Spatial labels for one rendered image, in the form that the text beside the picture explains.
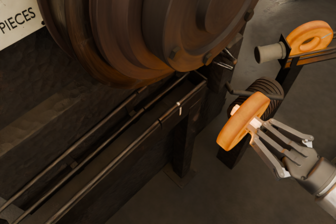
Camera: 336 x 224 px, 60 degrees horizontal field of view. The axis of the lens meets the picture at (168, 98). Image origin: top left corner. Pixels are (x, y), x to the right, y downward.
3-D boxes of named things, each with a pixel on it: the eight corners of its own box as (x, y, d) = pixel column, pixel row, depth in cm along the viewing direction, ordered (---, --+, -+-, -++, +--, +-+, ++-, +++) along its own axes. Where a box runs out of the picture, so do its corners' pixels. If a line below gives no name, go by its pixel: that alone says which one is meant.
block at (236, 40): (195, 79, 108) (201, 30, 88) (209, 68, 111) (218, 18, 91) (217, 96, 103) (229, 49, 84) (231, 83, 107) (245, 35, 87)
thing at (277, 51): (252, 54, 105) (255, 43, 100) (277, 49, 105) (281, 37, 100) (258, 67, 101) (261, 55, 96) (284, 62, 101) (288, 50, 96)
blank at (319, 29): (290, 59, 109) (294, 66, 107) (276, 38, 98) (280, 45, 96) (333, 36, 102) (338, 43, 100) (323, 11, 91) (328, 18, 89)
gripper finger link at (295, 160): (296, 167, 62) (293, 172, 61) (253, 134, 66) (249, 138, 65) (304, 161, 59) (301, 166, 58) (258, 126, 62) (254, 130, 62)
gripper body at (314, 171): (307, 202, 60) (270, 171, 63) (327, 174, 63) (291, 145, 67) (325, 193, 53) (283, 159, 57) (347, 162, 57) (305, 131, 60)
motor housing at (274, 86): (209, 159, 149) (227, 101, 105) (236, 132, 158) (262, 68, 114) (229, 176, 144) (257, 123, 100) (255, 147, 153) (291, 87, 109)
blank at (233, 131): (220, 125, 58) (233, 136, 57) (266, 78, 63) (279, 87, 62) (211, 150, 72) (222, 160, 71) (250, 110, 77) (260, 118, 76)
